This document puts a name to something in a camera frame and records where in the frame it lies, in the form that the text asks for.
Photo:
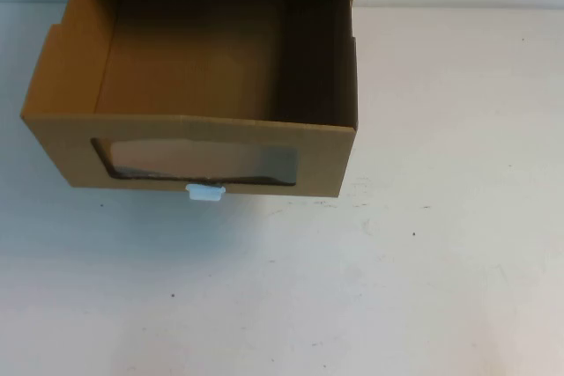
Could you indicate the cardboard drawer with window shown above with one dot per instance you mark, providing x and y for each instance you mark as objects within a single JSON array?
[{"x": 57, "y": 151}]

